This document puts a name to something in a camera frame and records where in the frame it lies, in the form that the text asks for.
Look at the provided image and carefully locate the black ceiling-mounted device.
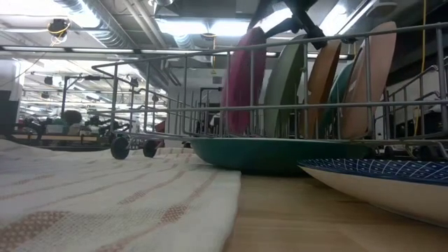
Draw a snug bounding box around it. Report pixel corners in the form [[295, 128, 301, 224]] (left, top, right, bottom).
[[47, 17, 72, 47]]

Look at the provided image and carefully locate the grey wire dish rack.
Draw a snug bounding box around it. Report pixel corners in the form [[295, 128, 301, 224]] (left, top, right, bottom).
[[91, 21, 448, 160]]

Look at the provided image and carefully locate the pink beige plate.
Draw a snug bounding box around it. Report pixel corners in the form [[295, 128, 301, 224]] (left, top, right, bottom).
[[341, 20, 398, 140]]

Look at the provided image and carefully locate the background robot workstation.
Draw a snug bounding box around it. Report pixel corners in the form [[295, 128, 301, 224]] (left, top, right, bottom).
[[10, 73, 165, 151]]

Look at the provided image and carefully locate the orange brown plate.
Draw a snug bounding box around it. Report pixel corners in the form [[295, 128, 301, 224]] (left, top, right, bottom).
[[304, 38, 342, 138]]

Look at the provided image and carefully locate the spiral metal air duct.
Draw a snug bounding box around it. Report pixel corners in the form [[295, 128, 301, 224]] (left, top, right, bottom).
[[52, 0, 139, 49]]

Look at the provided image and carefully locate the small teal green plate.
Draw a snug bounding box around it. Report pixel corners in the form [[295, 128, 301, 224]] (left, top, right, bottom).
[[323, 59, 356, 137]]

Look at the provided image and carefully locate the magenta plate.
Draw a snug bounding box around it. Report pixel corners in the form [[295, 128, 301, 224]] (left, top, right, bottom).
[[220, 27, 267, 136]]

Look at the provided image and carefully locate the sage green plate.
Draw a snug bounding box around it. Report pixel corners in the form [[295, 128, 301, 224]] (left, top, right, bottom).
[[262, 34, 307, 138]]

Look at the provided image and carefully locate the blue patterned white-bottomed plate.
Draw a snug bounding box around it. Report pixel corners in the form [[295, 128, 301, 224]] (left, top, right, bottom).
[[297, 157, 448, 228]]

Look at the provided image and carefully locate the white striped dish towel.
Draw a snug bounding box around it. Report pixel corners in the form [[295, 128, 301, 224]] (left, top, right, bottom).
[[0, 139, 242, 252]]

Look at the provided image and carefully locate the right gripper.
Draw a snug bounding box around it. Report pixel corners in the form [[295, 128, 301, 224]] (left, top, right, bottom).
[[257, 0, 328, 50]]

